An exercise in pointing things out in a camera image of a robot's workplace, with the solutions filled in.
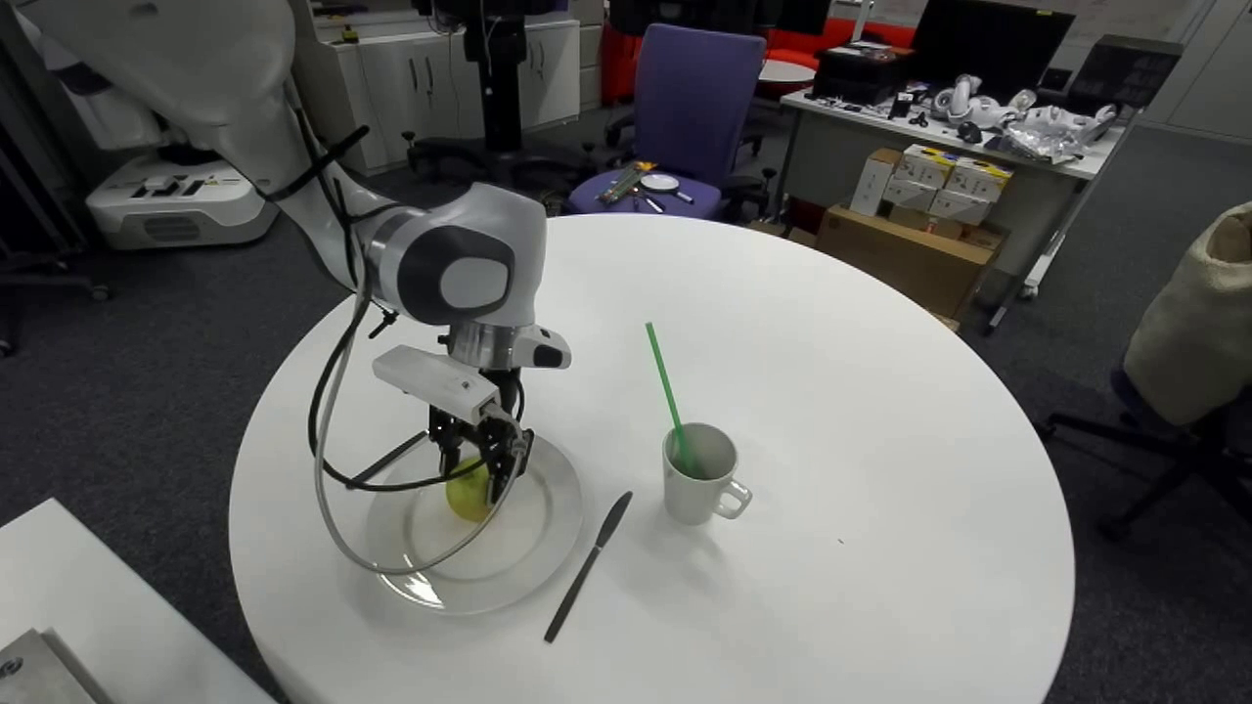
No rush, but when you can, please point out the small black monitor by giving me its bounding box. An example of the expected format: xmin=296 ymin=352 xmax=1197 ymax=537
xmin=1065 ymin=30 xmax=1185 ymax=122

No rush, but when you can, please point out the white wrist camera block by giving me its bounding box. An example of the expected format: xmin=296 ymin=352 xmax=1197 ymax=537
xmin=368 ymin=339 xmax=515 ymax=409

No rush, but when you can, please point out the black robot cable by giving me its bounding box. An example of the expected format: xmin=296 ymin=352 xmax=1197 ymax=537
xmin=252 ymin=122 xmax=527 ymax=497

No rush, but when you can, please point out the green flat pack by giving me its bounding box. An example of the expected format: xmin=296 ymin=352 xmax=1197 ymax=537
xmin=597 ymin=160 xmax=658 ymax=207

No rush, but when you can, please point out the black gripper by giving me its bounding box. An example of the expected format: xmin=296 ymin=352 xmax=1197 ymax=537
xmin=426 ymin=369 xmax=538 ymax=510

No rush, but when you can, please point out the white round plate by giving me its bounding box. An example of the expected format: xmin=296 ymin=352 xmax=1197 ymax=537
xmin=357 ymin=425 xmax=591 ymax=623

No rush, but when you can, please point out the yellow-green apple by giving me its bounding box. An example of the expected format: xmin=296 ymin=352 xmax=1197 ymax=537
xmin=442 ymin=465 xmax=499 ymax=527

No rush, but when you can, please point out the brown cardboard box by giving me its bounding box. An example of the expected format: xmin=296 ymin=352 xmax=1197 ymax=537
xmin=808 ymin=203 xmax=1011 ymax=330

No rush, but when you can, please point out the white plastic parts pile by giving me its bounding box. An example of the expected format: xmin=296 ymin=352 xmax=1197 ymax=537
xmin=897 ymin=70 xmax=1125 ymax=168

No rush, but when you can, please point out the green drinking straw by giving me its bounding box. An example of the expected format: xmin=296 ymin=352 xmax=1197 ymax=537
xmin=641 ymin=321 xmax=694 ymax=471

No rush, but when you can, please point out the metal fork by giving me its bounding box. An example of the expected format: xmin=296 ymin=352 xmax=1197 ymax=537
xmin=345 ymin=425 xmax=442 ymax=497

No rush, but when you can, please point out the white robot base table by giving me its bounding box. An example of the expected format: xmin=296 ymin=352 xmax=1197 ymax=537
xmin=0 ymin=497 xmax=278 ymax=704

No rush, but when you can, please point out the white yellow carton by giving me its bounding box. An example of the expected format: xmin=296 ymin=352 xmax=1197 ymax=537
xmin=931 ymin=151 xmax=1017 ymax=235
xmin=885 ymin=142 xmax=958 ymax=227

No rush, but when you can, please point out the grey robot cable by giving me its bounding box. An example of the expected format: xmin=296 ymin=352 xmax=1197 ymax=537
xmin=309 ymin=300 xmax=510 ymax=583

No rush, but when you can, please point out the beige jacket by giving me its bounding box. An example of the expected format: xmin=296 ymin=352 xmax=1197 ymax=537
xmin=1120 ymin=198 xmax=1252 ymax=434

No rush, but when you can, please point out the purple office chair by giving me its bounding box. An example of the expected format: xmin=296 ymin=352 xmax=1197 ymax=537
xmin=563 ymin=21 xmax=771 ymax=222

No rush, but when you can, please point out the black chair under jacket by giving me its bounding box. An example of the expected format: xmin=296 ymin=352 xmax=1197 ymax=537
xmin=1039 ymin=369 xmax=1252 ymax=549

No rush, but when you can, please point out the white storage cabinet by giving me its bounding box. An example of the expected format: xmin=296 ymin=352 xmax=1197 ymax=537
xmin=296 ymin=6 xmax=587 ymax=175

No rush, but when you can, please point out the plain white carton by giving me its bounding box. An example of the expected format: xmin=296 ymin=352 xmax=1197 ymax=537
xmin=845 ymin=145 xmax=908 ymax=222

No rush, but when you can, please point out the black camera stand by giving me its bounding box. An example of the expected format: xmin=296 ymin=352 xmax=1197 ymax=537
xmin=456 ymin=0 xmax=536 ymax=155

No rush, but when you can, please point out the black computer monitor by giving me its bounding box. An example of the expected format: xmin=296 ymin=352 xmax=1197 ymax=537
xmin=908 ymin=0 xmax=1081 ymax=106

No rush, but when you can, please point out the grey metal plate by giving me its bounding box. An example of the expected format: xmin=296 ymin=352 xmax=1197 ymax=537
xmin=0 ymin=627 xmax=118 ymax=704

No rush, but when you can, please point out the white mug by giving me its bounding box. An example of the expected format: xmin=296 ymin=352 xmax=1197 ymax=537
xmin=660 ymin=417 xmax=760 ymax=531

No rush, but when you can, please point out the white cluttered desk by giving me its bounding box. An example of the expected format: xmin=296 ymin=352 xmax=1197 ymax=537
xmin=780 ymin=83 xmax=1125 ymax=336

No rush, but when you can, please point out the white floor device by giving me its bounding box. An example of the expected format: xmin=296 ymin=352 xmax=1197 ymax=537
xmin=82 ymin=150 xmax=280 ymax=254

